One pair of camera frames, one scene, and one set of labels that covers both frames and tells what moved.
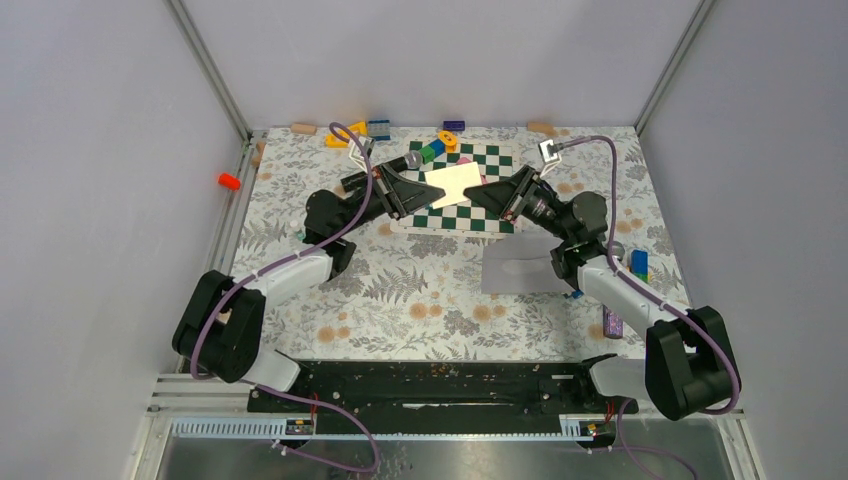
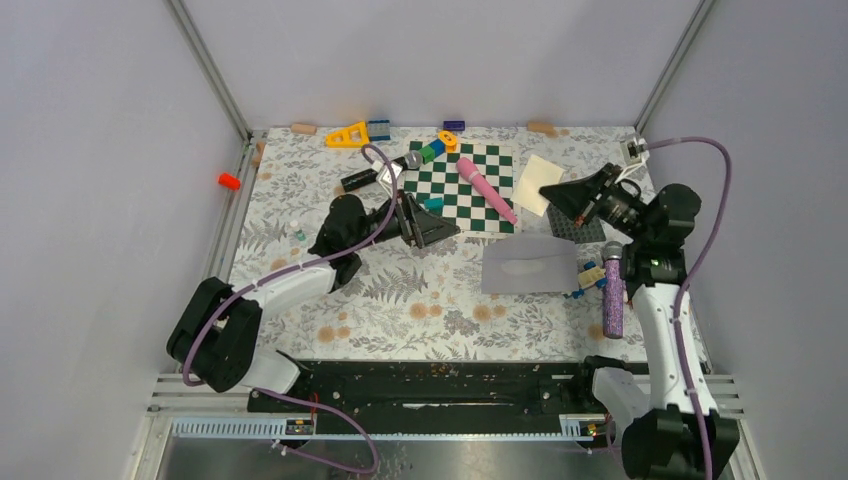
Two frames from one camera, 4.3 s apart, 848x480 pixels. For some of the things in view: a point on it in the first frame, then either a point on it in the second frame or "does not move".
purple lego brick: (454, 125) does not move
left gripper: (401, 196) → (419, 226)
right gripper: (503, 197) → (573, 197)
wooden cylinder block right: (541, 128) does not move
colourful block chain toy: (446, 143) does not move
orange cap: (231, 182) does not move
